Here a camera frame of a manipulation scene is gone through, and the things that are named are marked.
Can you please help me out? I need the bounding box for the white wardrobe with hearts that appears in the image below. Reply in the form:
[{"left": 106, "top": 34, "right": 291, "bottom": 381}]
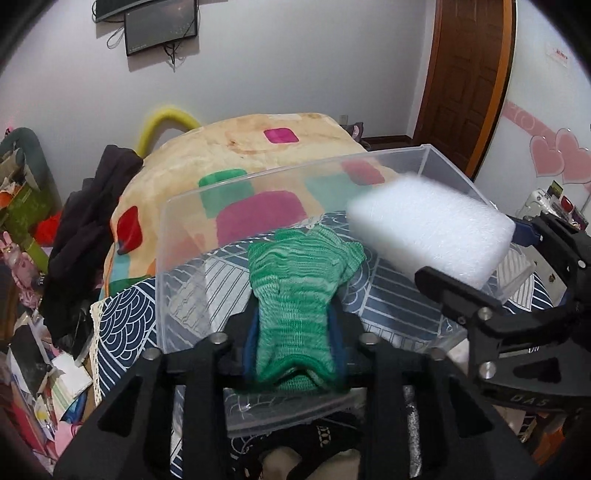
[{"left": 475, "top": 1, "right": 590, "bottom": 216}]

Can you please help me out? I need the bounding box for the small wall monitor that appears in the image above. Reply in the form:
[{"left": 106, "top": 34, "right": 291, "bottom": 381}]
[{"left": 123, "top": 0, "right": 198, "bottom": 56}]

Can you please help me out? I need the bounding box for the navy patterned tablecloth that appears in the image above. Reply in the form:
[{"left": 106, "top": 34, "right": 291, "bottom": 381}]
[{"left": 90, "top": 209, "right": 555, "bottom": 480}]

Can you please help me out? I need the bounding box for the beige colourful-squares blanket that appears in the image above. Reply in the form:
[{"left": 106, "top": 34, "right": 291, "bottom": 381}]
[{"left": 101, "top": 113, "right": 396, "bottom": 297}]

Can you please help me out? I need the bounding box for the brown wooden door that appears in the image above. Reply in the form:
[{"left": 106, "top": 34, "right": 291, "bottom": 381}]
[{"left": 413, "top": 0, "right": 517, "bottom": 179}]

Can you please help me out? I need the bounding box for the white foam block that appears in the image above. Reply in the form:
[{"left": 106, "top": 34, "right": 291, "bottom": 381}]
[{"left": 346, "top": 174, "right": 515, "bottom": 290}]

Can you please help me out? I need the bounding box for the grey curved pillow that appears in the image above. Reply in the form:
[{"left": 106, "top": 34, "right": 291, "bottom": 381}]
[{"left": 1, "top": 127, "right": 62, "bottom": 211}]

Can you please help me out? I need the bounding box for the green cardboard box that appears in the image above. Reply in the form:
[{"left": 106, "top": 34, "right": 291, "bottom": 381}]
[{"left": 1, "top": 184, "right": 54, "bottom": 274}]

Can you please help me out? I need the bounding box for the large wall television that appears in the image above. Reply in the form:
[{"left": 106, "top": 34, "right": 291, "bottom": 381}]
[{"left": 93, "top": 0, "right": 150, "bottom": 23}]

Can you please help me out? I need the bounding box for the pink bunny toy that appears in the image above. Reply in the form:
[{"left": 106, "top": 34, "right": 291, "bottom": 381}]
[{"left": 1, "top": 231, "right": 41, "bottom": 310}]

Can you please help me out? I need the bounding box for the black clothes pile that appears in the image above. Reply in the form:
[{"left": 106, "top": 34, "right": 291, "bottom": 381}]
[{"left": 39, "top": 145, "right": 143, "bottom": 352}]

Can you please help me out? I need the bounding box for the yellow curved pillow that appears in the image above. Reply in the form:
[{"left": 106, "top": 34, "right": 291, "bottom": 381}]
[{"left": 135, "top": 105, "right": 201, "bottom": 158}]

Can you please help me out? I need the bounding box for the green knitted cloth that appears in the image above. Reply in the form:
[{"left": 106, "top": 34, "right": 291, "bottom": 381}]
[{"left": 245, "top": 225, "right": 366, "bottom": 392}]

